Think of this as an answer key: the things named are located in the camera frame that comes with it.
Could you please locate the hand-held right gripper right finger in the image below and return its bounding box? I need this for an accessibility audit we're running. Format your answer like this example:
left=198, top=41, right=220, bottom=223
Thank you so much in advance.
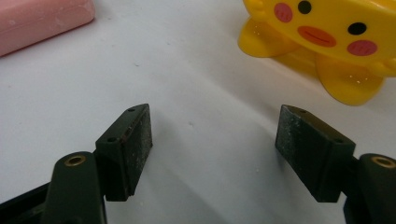
left=275, top=104, right=396, bottom=224

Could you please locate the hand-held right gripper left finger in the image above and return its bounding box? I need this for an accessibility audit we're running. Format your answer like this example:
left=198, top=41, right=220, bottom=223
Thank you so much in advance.
left=40, top=103, right=153, bottom=224

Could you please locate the yellow duck soap holder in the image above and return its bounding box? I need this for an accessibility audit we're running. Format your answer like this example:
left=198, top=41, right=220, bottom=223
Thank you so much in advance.
left=237, top=0, right=396, bottom=106

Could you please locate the pink soap bar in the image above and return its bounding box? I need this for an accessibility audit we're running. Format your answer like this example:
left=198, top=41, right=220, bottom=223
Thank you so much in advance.
left=0, top=0, right=96, bottom=58

